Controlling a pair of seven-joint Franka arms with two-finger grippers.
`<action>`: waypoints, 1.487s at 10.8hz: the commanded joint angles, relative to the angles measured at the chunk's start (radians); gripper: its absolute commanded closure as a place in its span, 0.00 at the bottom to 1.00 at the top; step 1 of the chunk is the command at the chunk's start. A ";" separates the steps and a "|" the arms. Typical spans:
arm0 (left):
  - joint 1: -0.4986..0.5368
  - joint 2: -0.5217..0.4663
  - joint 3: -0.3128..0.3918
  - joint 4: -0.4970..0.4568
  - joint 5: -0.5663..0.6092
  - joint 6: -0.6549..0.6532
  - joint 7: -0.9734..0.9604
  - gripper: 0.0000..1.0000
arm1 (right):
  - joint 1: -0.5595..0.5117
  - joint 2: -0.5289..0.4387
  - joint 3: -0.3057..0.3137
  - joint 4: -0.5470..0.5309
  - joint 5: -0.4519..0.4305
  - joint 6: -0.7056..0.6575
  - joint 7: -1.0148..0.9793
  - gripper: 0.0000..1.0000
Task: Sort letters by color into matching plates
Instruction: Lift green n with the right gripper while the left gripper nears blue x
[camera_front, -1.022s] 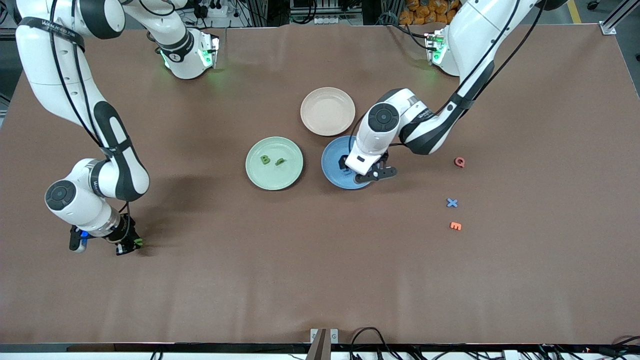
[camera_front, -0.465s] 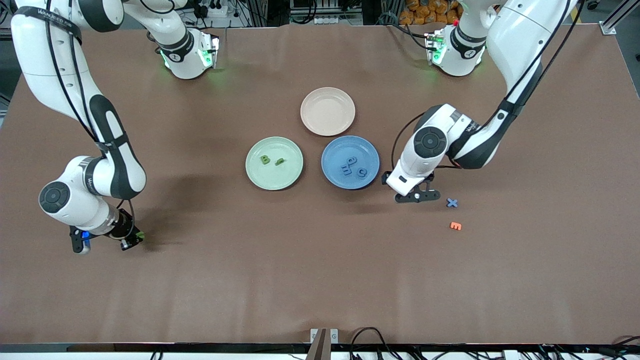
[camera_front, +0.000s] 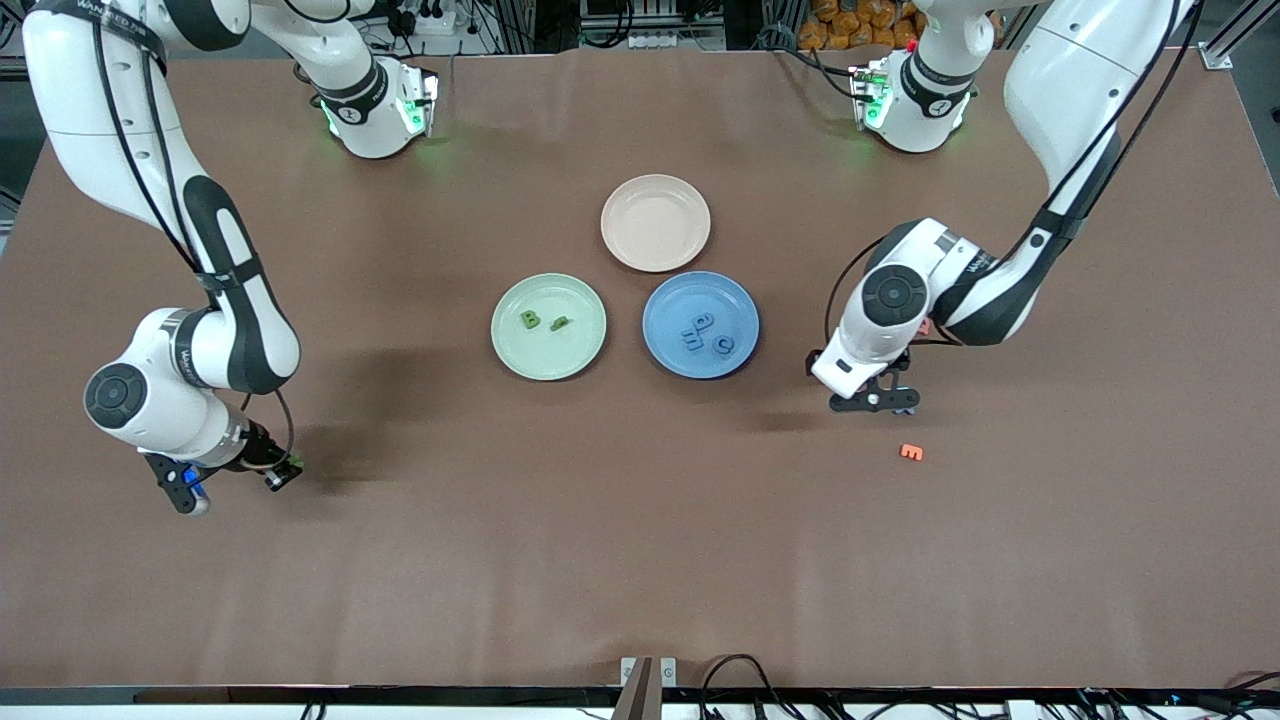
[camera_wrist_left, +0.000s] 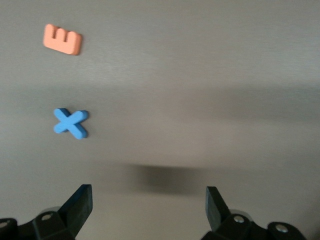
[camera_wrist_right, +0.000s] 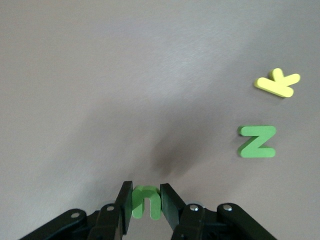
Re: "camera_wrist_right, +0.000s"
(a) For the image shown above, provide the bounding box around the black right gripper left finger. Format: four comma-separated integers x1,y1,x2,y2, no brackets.
87,180,134,240

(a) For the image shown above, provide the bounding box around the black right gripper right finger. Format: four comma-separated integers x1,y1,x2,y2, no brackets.
160,183,218,240

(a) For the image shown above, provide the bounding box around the green letter u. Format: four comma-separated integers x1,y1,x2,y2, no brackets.
131,185,162,221

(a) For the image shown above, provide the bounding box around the green letter N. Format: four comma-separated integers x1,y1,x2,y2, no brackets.
236,125,277,159

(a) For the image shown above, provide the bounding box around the brown table cover sheet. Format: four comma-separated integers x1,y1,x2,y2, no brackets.
0,0,320,240

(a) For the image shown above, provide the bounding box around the yellow letter K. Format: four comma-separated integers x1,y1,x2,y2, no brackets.
253,67,301,98

